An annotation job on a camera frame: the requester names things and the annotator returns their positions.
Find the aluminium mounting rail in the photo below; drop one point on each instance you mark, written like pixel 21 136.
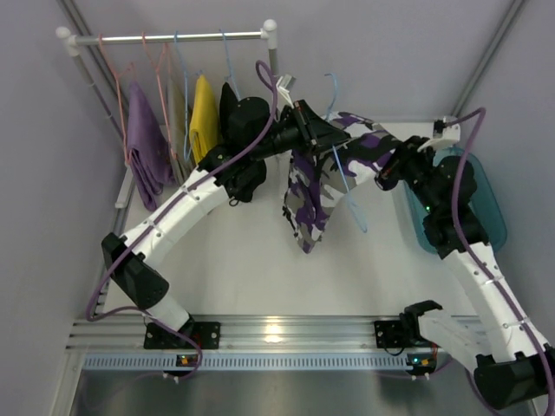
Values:
pixel 255 343

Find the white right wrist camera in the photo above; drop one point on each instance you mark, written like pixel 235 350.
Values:
pixel 444 136

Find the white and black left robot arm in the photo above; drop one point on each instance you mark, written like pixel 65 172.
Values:
pixel 232 170

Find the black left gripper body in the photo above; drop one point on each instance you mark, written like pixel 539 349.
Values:
pixel 307 128

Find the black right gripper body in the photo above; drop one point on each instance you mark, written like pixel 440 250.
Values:
pixel 391 164

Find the grey trousers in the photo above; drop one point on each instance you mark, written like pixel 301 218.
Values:
pixel 176 111

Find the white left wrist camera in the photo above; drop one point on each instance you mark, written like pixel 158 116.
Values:
pixel 284 85

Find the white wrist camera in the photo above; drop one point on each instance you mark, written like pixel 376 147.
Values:
pixel 444 136
pixel 284 85

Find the black trousers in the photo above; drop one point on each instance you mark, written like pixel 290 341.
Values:
pixel 241 121

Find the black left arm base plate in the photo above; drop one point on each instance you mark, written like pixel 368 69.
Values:
pixel 205 334

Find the white and metal clothes rack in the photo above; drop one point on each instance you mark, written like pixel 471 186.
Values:
pixel 73 43

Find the purple camouflage trousers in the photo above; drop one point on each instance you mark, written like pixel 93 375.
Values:
pixel 315 186

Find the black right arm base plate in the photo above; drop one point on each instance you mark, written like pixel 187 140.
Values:
pixel 398 334

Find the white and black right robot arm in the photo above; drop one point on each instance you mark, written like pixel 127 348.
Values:
pixel 510 361

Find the teal plastic bin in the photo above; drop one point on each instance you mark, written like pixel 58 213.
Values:
pixel 483 204

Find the yellow trousers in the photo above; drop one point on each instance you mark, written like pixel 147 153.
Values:
pixel 204 130

